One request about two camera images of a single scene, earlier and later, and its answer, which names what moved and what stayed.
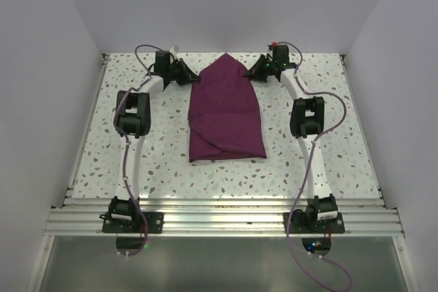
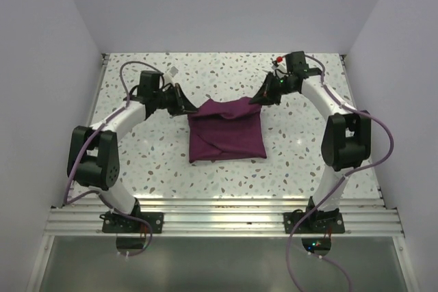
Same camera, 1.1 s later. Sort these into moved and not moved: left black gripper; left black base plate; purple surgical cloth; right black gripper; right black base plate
Moved: right black gripper; left black gripper; purple surgical cloth
Not moved: right black base plate; left black base plate
